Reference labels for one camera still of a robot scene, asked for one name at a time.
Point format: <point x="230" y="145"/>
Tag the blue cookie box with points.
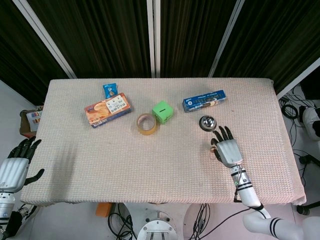
<point x="200" y="101"/>

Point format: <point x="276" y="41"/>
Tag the beige waffle tablecloth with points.
<point x="150" y="170"/>

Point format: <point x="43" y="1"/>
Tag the dark curtain panel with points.
<point x="275" y="37"/>
<point x="100" y="37"/>
<point x="190" y="37"/>
<point x="20" y="62"/>

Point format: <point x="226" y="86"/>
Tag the small blue snack packet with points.
<point x="110" y="88"/>

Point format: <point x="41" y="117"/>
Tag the green numbered foam cube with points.
<point x="161" y="108"/>

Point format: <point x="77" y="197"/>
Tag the brown cardboard box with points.
<point x="27" y="122"/>

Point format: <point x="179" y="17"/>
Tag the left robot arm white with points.
<point x="5" y="205"/>

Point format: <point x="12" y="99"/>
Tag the orange cracker box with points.
<point x="105" y="112"/>

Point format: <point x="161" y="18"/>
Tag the right robot hand grey black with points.
<point x="228" y="152"/>

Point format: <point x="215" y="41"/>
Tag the silver desk call bell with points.
<point x="207" y="122"/>

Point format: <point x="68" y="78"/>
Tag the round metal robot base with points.
<point x="157" y="227"/>

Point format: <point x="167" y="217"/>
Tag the white rounded device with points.
<point x="311" y="120"/>

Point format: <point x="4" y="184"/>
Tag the left robot hand grey black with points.
<point x="12" y="172"/>

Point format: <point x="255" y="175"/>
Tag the white frame post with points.
<point x="157" y="37"/>
<point x="300" y="78"/>
<point x="150" y="37"/>
<point x="226" y="37"/>
<point x="45" y="37"/>

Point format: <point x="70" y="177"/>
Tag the black stand foot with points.
<point x="303" y="209"/>

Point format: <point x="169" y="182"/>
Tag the clear packing tape roll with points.
<point x="147" y="131"/>

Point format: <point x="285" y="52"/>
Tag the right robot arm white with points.
<point x="246" y="192"/>

